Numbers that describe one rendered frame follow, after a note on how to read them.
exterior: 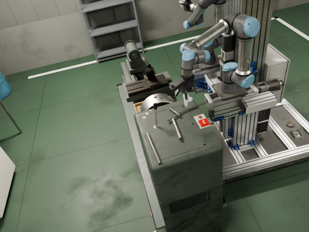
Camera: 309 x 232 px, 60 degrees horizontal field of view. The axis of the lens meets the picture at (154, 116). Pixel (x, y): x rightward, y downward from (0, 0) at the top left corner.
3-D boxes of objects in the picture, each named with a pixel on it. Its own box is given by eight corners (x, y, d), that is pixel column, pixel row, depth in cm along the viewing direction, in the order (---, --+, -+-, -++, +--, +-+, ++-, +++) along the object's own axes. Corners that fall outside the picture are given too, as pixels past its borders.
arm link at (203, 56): (200, 46, 174) (187, 49, 169) (212, 52, 166) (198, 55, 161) (199, 57, 178) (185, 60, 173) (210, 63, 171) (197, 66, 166)
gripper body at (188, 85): (193, 92, 175) (196, 76, 168) (182, 95, 172) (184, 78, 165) (188, 87, 181) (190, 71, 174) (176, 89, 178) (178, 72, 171)
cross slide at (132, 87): (168, 85, 280) (168, 82, 277) (128, 96, 276) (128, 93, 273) (163, 77, 294) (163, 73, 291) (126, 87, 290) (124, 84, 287)
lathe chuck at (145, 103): (180, 122, 236) (175, 94, 215) (146, 133, 234) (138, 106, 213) (177, 116, 243) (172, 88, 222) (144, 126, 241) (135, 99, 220)
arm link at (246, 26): (240, 78, 215) (244, 10, 179) (255, 85, 204) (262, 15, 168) (229, 84, 211) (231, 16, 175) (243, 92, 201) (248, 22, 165)
